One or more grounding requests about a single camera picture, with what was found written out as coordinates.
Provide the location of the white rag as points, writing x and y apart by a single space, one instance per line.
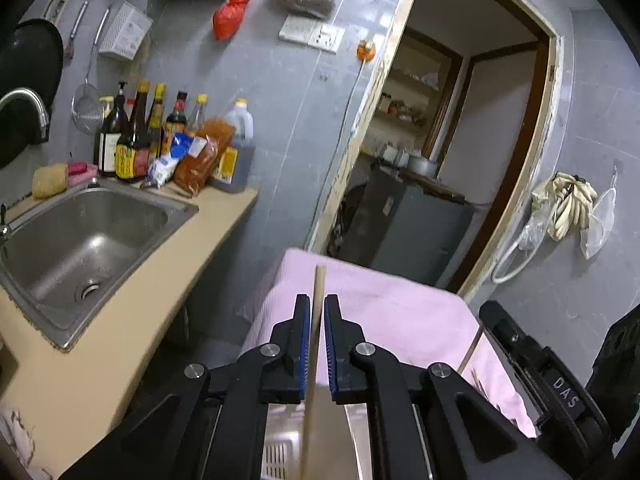
20 443

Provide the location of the orange wall hook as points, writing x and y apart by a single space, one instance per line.
366 51

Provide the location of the wooden chopstick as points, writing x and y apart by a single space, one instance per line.
472 347
314 343

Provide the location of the white mesh bag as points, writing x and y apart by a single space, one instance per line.
601 222

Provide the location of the pink floral table cloth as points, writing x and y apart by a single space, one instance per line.
419 324

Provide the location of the blue white packet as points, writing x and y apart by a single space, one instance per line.
162 168

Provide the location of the large oil jug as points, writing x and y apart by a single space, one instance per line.
231 173

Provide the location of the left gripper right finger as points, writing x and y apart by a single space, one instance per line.
425 423

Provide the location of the wall socket plate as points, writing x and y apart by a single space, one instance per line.
312 33

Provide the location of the red plastic bag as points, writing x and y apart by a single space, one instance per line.
228 18

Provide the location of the white plastic utensil caddy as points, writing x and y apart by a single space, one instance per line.
337 448

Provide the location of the black wok pan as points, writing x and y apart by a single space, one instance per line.
31 70

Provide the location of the grey metal cabinet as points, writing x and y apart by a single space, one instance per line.
399 227

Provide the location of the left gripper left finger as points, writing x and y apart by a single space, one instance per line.
208 423

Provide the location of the metal strainer ladle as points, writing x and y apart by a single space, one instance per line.
86 108

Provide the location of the yellow sponge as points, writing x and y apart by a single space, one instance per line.
49 181

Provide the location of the dark soy sauce bottle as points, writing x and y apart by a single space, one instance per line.
132 149

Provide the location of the orange spice bag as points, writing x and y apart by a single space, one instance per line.
208 145

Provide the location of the white wall box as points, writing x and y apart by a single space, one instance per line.
126 33

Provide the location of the chrome faucet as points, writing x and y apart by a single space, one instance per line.
25 102

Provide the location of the stainless steel sink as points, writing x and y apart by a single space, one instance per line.
62 259

